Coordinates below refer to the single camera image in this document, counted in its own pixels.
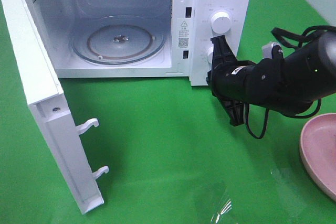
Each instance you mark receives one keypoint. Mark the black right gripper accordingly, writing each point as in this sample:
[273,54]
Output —
[238,83]

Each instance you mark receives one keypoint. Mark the pink plate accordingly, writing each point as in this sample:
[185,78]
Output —
[317,151]

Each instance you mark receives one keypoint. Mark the white microwave door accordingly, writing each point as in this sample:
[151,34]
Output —
[48,105]

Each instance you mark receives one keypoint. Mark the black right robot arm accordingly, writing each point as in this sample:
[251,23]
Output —
[288,85]

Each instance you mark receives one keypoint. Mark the lower white microwave knob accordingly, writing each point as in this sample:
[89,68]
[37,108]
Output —
[209,54]

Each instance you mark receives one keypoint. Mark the white microwave knob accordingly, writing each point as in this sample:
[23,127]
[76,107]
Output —
[209,54]
[221,22]

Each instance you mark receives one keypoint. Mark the upper white microwave knob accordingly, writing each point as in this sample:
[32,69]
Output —
[221,22]

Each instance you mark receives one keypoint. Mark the green table mat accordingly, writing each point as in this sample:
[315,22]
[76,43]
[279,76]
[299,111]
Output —
[172,153]

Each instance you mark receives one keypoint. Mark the glass microwave turntable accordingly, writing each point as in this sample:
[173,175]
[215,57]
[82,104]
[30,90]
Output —
[119,40]

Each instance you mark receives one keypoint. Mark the white microwave oven body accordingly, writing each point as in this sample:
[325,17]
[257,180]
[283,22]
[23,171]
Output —
[183,54]

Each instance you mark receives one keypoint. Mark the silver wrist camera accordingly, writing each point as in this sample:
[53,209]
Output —
[270,49]

